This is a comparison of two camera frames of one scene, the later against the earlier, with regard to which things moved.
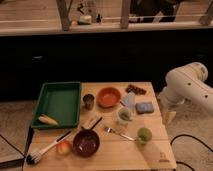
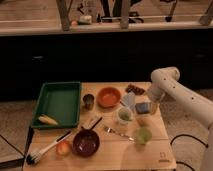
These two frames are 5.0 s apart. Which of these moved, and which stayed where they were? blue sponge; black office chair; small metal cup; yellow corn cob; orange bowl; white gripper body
Moved: white gripper body; black office chair
Stayed: yellow corn cob; blue sponge; orange bowl; small metal cup
